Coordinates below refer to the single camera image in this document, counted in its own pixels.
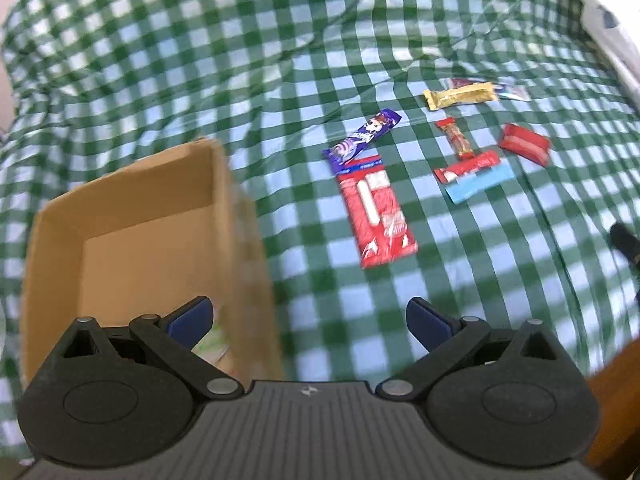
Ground small red gold snack bar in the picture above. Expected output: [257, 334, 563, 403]
[434, 116, 475, 161]

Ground long red stick packet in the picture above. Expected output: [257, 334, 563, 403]
[433, 150, 502, 184]

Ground red square snack packet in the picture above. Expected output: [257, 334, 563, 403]
[498, 123, 552, 166]

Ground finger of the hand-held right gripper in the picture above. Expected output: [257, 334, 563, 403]
[609, 222, 640, 268]

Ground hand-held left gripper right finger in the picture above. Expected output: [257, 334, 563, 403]
[372, 297, 577, 402]

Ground green white nut bar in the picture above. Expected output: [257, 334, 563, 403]
[192, 322, 232, 366]

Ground transparent wrapper packet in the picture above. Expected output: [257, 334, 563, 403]
[492, 77, 532, 102]

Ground brown cardboard box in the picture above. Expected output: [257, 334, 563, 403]
[20, 137, 286, 396]

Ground light blue snack packet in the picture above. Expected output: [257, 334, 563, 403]
[445, 162, 516, 205]

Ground white printed cloth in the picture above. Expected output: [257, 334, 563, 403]
[557, 0, 640, 106]

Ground green checked blanket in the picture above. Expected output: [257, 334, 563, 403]
[0, 0, 640, 466]

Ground large red snack packet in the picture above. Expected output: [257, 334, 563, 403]
[334, 156, 418, 269]

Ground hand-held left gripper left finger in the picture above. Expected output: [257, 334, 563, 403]
[61, 296, 246, 402]

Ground purple snack packet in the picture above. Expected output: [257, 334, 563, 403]
[322, 109, 402, 177]

